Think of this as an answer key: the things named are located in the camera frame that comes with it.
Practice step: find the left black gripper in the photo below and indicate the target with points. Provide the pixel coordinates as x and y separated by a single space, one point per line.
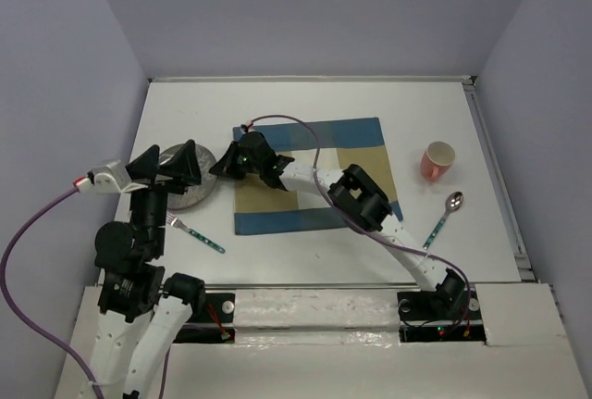
183 164

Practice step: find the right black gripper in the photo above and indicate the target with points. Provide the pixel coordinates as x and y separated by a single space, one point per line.
226 166

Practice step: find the grey patterned plate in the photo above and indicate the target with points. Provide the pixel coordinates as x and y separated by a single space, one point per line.
195 194

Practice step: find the blue beige placemat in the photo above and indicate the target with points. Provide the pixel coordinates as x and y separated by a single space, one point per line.
259 209

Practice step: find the pink cup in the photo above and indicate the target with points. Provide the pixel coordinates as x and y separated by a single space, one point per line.
436 160

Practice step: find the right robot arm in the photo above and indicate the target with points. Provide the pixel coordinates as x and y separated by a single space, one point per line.
364 207

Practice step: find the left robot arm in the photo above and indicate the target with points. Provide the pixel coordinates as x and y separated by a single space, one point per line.
140 310

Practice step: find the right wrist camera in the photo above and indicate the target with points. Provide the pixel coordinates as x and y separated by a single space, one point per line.
247 126

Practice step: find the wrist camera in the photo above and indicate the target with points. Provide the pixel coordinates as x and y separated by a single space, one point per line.
247 126
108 177

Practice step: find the fork with green handle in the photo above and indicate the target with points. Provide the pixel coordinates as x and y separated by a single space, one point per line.
175 222

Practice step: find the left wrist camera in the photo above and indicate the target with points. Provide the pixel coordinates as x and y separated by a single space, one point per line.
108 177

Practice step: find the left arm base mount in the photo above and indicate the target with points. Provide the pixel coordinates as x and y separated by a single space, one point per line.
213 324

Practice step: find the spoon with green handle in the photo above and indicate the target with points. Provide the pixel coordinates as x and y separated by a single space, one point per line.
453 203

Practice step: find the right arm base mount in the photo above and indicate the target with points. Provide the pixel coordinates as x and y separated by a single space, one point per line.
420 324

